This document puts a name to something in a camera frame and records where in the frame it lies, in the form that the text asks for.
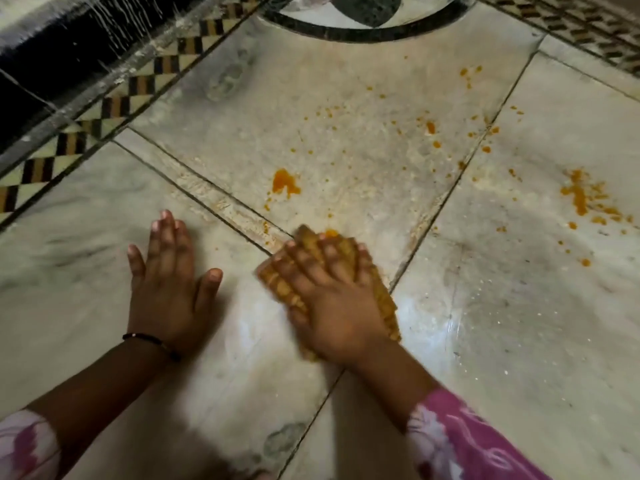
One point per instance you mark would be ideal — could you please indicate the person's left middle finger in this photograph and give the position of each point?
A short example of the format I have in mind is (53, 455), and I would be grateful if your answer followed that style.
(168, 239)

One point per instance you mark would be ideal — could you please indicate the person's right little finger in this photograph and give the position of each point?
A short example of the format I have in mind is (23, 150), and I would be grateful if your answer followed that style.
(364, 267)

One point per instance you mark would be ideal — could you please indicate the person's right hand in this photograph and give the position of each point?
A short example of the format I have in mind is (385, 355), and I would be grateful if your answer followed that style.
(332, 319)

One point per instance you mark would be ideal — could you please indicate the large orange spill splatter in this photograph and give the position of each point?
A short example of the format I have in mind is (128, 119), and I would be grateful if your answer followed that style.
(580, 197)

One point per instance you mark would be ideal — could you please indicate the person's right thumb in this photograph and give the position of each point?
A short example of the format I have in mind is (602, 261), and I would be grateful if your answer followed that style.
(286, 275)

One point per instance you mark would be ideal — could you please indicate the scattered orange spill drops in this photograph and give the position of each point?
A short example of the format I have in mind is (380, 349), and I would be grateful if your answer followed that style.
(430, 127)

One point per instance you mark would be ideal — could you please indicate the pink floral sleeve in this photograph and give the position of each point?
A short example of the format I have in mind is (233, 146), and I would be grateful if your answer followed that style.
(465, 439)
(25, 447)

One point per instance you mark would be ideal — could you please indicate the person's left thumb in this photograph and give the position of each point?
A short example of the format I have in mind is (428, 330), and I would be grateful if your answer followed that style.
(209, 290)

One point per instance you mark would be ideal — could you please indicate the orange spill blob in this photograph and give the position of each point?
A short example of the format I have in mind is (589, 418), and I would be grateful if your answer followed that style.
(284, 183)

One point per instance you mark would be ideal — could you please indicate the person's left forearm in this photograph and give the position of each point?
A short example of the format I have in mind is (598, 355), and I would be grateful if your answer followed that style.
(100, 394)

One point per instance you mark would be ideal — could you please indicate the person's right forearm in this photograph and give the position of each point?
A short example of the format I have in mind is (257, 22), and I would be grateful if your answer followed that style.
(390, 389)

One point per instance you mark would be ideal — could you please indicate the orange stained cleaning cloth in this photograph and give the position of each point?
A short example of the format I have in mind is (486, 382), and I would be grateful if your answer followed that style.
(272, 282)

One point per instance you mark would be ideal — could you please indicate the person's right middle finger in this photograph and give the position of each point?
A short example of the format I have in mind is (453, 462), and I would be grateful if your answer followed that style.
(329, 254)

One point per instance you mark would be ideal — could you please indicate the person's left hand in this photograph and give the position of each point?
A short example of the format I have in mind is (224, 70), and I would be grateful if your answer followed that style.
(167, 304)

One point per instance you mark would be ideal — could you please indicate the person's left little finger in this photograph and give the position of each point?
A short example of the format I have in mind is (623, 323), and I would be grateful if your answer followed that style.
(136, 264)

